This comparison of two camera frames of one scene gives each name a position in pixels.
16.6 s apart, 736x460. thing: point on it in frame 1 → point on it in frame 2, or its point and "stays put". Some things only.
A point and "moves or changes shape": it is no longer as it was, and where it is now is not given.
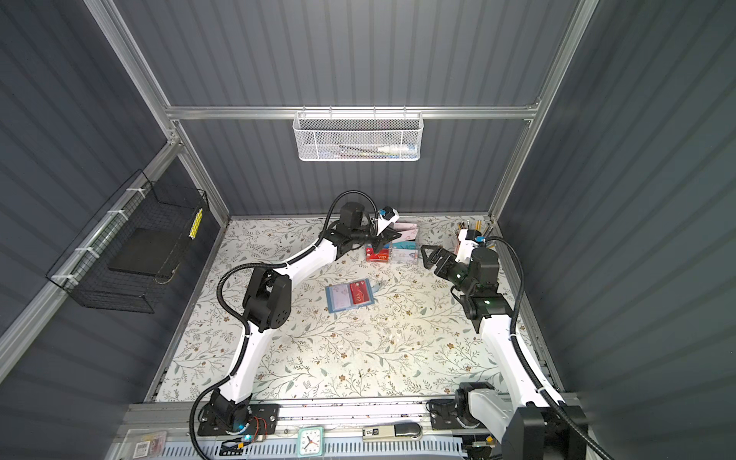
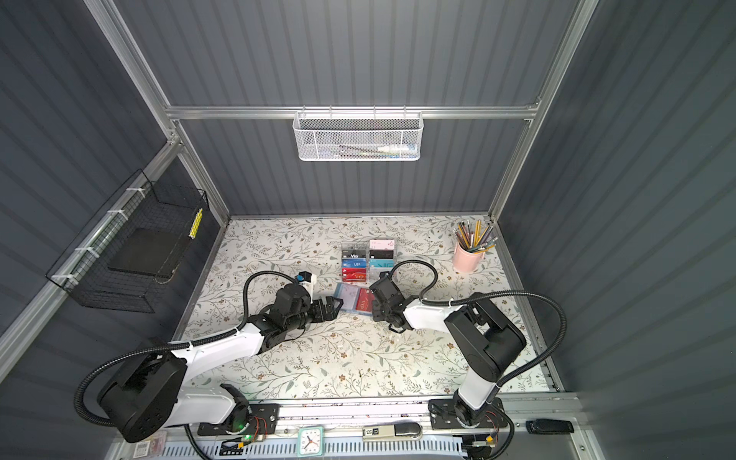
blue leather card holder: x=350 y=295 moves or changes shape
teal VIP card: x=403 y=245 → x=381 y=263
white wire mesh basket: x=357 y=133 stays put
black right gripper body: x=460 y=273 → x=379 y=312
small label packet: x=151 y=445 stays put
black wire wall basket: x=138 y=241 stays put
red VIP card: x=382 y=256 → x=354 y=274
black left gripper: x=384 y=237 → x=332 y=312
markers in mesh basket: x=402 y=150 stays put
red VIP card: x=358 y=292 moves or changes shape
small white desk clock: x=310 y=442 stays put
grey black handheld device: x=393 y=431 stays put
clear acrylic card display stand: x=402 y=251 moves or changes shape
